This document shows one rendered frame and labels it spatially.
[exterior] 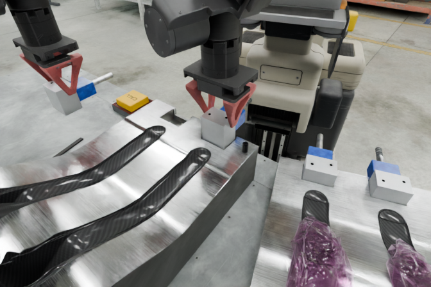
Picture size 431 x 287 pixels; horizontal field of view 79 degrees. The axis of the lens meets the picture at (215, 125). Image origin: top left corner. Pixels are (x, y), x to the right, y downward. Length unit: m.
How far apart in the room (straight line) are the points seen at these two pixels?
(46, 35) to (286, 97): 0.60
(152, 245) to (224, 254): 0.14
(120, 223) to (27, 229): 0.10
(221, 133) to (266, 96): 0.39
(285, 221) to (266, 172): 0.17
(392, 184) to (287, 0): 0.46
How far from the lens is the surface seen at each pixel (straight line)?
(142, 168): 0.45
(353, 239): 0.43
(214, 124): 0.44
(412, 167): 2.04
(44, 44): 0.53
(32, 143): 0.74
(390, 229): 0.48
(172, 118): 0.57
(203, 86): 0.40
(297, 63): 0.79
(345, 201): 0.48
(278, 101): 0.81
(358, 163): 1.89
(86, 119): 0.75
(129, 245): 0.35
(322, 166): 0.48
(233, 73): 0.39
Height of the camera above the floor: 1.21
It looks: 38 degrees down
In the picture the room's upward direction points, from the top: straight up
